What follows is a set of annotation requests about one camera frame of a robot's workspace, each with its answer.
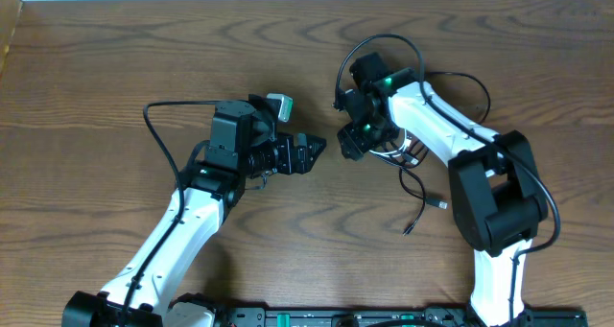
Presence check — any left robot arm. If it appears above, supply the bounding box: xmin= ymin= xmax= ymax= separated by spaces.
xmin=61 ymin=93 xmax=326 ymax=326

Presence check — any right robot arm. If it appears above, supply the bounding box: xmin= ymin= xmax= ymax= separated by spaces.
xmin=334 ymin=53 xmax=548 ymax=326

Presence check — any thick black usb cable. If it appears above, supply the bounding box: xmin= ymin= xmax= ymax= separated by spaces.
xmin=378 ymin=134 xmax=449 ymax=211

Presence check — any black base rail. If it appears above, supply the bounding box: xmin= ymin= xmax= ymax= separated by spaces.
xmin=165 ymin=292 xmax=589 ymax=327

